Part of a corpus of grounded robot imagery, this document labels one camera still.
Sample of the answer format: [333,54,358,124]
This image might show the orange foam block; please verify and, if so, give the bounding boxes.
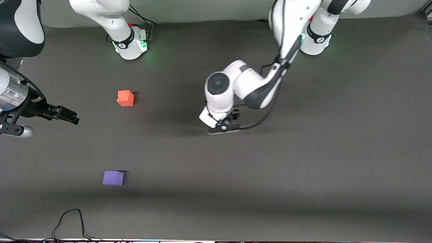
[117,90,135,107]

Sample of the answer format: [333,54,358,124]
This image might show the purple foam block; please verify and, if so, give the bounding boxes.
[102,171,124,186]

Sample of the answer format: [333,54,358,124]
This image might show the dark grey table mat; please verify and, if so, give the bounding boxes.
[0,12,432,241]

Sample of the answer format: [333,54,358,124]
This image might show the thin black looped cable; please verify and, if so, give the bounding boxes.
[52,209,102,241]

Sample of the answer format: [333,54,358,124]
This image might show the black right arm base cables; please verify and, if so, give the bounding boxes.
[128,3,158,44]

